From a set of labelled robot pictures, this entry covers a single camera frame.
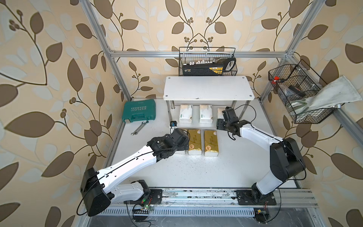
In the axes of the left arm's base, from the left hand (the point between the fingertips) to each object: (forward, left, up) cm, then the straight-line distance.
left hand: (181, 140), depth 76 cm
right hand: (+18, -27, -8) cm, 33 cm away
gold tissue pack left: (0, 0, -16) cm, 16 cm away
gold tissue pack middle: (+2, -8, -11) cm, 14 cm away
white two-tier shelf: (+21, -22, +17) cm, 35 cm away
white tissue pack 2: (+24, -16, -6) cm, 30 cm away
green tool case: (+33, +34, -14) cm, 49 cm away
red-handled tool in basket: (+31, -56, +18) cm, 67 cm away
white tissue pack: (+25, -2, -7) cm, 26 cm away
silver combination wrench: (+20, +32, -18) cm, 41 cm away
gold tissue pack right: (+4, -18, -11) cm, 21 cm away
